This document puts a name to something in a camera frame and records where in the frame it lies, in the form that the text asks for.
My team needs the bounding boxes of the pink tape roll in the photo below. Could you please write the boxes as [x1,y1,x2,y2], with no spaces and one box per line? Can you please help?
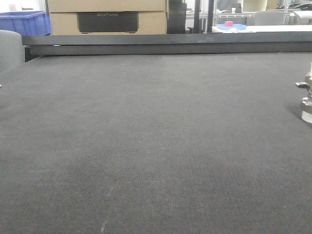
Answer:
[224,20,234,27]

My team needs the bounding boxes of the dark conveyor belt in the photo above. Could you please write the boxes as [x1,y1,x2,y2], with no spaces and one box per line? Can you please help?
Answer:
[0,53,312,234]

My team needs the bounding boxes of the upper cardboard box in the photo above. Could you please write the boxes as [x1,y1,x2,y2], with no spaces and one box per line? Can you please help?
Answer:
[47,0,167,13]

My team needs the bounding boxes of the blue tray on table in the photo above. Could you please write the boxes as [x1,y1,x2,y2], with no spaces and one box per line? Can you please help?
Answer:
[217,23,247,30]

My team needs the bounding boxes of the white background table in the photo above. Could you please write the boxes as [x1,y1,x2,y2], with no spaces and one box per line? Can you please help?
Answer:
[213,25,312,33]

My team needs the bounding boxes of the black conveyor side rail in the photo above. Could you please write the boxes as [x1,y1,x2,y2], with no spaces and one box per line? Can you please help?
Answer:
[22,32,312,56]

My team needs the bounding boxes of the blue plastic crate background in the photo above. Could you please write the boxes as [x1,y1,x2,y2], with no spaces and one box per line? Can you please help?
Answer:
[0,11,52,36]

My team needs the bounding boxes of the black stacked cases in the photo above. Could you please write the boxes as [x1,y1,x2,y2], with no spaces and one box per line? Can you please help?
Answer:
[167,0,187,34]

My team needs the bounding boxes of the lower cardboard box black print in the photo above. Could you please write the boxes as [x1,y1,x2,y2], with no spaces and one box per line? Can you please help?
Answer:
[50,11,167,36]

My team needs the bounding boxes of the black vertical post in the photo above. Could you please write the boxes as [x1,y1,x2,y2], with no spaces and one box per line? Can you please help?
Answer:
[194,0,201,34]

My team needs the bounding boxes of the grey chair back left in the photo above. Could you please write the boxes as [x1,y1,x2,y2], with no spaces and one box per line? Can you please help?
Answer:
[0,30,25,73]

